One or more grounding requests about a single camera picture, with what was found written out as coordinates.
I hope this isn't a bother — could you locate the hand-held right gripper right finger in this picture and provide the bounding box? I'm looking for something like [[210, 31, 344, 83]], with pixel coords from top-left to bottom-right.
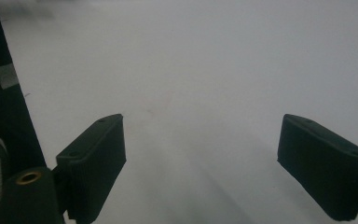
[[276, 113, 358, 222]]

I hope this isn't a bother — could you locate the grey tape strip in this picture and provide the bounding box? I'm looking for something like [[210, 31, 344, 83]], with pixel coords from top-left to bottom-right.
[[0, 63, 21, 99]]

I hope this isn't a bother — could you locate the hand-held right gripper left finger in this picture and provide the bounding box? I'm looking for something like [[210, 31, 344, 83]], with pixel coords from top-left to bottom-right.
[[55, 113, 128, 224]]

